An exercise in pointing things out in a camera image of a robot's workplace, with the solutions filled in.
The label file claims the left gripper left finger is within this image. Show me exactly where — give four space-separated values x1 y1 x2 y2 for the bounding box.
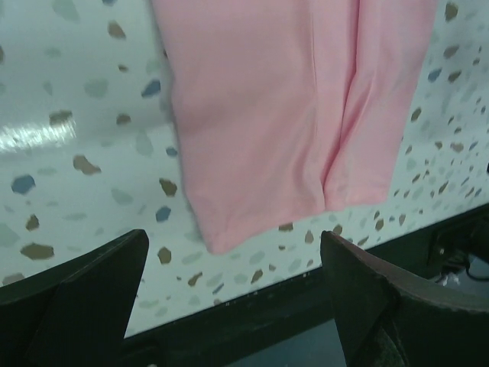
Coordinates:
1 229 149 366

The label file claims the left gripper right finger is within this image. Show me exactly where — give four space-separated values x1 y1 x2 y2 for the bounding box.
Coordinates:
320 231 488 366

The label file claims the pink t shirt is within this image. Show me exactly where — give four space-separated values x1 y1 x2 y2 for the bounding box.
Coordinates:
152 0 437 254

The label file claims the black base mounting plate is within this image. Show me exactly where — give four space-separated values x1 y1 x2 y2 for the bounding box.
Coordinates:
118 206 488 366

